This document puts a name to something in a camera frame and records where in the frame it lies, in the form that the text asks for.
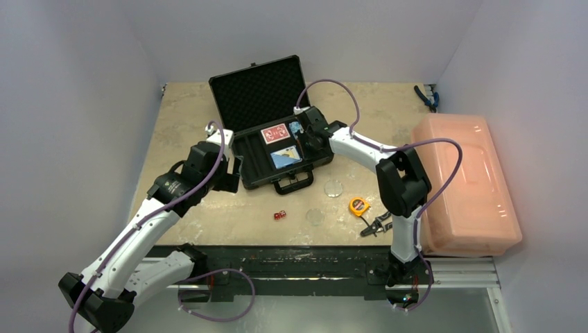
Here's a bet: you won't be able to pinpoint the blue poker chip stack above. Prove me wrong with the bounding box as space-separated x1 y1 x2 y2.
288 121 304 139

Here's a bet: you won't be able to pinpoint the black poker set case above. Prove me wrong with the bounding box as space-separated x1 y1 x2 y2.
208 55 334 195

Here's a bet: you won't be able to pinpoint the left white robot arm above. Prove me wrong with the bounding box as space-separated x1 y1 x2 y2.
58 137 241 332

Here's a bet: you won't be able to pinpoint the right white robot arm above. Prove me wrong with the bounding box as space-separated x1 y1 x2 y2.
223 107 432 282

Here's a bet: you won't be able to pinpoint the blue playing card deck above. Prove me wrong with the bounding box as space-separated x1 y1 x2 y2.
270 146 302 169

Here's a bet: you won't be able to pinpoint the red playing card deck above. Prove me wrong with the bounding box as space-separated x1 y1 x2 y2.
260 123 291 144

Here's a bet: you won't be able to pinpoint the clear round disc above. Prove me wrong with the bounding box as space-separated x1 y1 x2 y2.
324 180 343 198
306 208 325 226

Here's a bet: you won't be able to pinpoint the yellow tape measure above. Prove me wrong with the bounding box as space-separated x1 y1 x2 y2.
349 197 370 217

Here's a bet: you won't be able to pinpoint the orange translucent storage bin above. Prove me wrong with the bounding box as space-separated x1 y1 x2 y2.
411 114 522 257

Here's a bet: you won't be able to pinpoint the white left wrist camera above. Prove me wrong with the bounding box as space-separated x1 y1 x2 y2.
205 126 234 150

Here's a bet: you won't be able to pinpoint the black wire stripper pliers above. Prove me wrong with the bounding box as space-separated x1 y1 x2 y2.
360 212 393 237

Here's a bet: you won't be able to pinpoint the blue handled pliers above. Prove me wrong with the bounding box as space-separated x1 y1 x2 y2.
413 85 440 113

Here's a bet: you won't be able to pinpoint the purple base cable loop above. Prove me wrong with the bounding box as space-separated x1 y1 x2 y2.
177 269 257 323

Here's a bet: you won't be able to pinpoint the black table front rail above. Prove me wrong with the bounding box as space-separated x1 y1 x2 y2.
151 244 435 305

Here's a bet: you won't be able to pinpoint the aluminium frame rails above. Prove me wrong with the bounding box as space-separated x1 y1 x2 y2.
133 257 513 333

